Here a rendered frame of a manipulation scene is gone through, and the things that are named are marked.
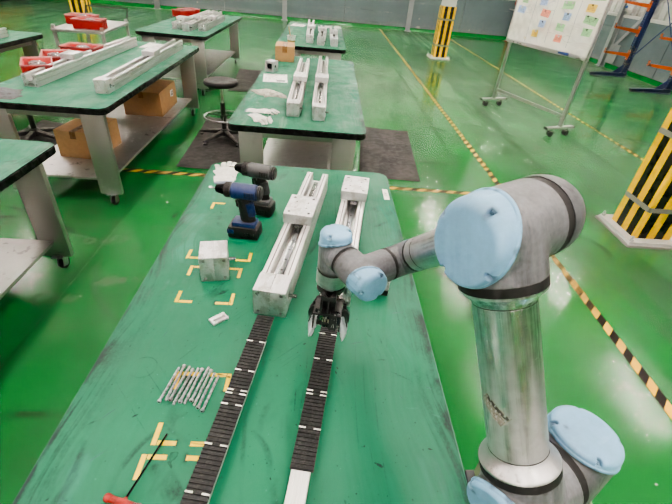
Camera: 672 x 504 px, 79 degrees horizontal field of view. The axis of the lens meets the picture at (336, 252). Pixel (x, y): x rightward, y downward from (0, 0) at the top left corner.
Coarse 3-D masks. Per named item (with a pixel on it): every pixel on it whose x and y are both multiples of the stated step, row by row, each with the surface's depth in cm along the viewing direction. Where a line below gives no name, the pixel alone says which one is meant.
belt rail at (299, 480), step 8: (296, 472) 85; (304, 472) 85; (296, 480) 84; (304, 480) 84; (288, 488) 82; (296, 488) 83; (304, 488) 83; (288, 496) 81; (296, 496) 81; (304, 496) 81
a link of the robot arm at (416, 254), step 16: (528, 176) 59; (544, 176) 55; (576, 192) 54; (576, 208) 53; (576, 224) 53; (416, 240) 85; (432, 240) 80; (400, 256) 89; (416, 256) 85; (432, 256) 81; (400, 272) 90
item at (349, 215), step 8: (344, 200) 174; (344, 208) 168; (352, 208) 174; (360, 208) 169; (344, 216) 164; (352, 216) 169; (360, 216) 163; (344, 224) 165; (352, 224) 166; (360, 224) 158; (352, 232) 161; (360, 232) 162; (344, 296) 130
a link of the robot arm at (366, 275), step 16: (336, 256) 90; (352, 256) 88; (368, 256) 88; (384, 256) 89; (336, 272) 90; (352, 272) 85; (368, 272) 84; (384, 272) 88; (352, 288) 86; (368, 288) 84; (384, 288) 87
